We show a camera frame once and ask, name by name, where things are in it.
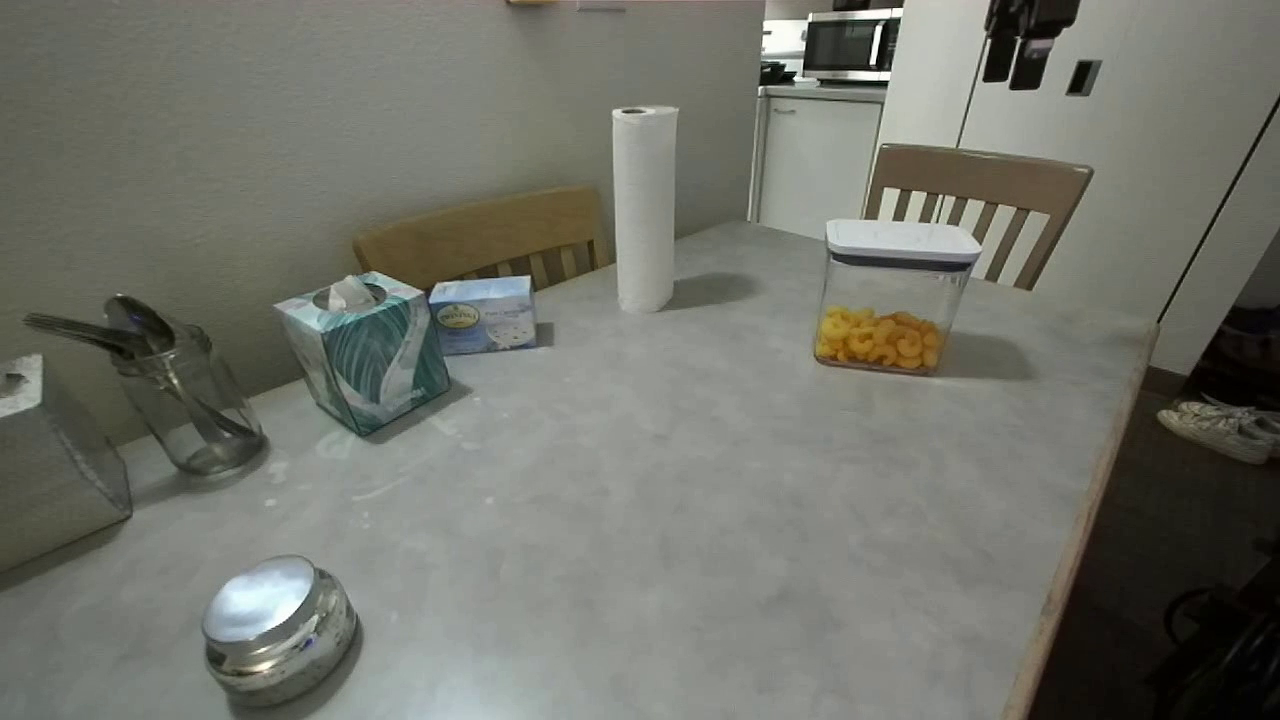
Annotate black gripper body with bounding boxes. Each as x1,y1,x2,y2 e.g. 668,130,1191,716
979,0,1090,42

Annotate white plastic cup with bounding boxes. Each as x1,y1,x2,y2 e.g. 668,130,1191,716
821,214,990,275

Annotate clear plastic container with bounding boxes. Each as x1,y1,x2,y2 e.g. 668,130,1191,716
812,251,978,381

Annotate wooden chair slatted backrest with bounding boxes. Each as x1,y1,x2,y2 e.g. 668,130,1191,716
860,139,1095,296

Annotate silver microwave oven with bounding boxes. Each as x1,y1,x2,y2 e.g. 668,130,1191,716
800,9,909,89

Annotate white kitchen cabinet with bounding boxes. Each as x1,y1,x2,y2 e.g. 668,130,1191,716
750,83,893,242

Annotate dark bag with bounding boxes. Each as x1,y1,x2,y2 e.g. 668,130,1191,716
1185,303,1280,410

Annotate white paper towel roll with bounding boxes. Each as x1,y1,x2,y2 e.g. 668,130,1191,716
610,104,684,318

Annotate white sneaker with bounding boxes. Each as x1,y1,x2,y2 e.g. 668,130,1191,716
1154,397,1280,466

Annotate small blue tissue box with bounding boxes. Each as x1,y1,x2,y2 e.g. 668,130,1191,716
424,271,541,361

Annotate teal patterned tissue box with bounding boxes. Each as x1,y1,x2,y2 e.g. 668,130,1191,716
274,267,456,439

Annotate glass utensil jar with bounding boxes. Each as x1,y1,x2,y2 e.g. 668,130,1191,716
110,318,274,483

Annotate metal spoon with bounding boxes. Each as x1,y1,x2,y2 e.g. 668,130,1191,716
102,293,186,361

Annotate shiny round metal bowl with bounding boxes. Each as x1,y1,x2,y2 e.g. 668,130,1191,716
202,551,365,706

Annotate clear acrylic box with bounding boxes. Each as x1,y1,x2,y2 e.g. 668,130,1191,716
0,352,135,580

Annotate yellow ring snacks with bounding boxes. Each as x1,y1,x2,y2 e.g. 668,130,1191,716
812,303,948,381

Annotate metal utensil handle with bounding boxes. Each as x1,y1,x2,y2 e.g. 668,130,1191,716
20,306,152,362

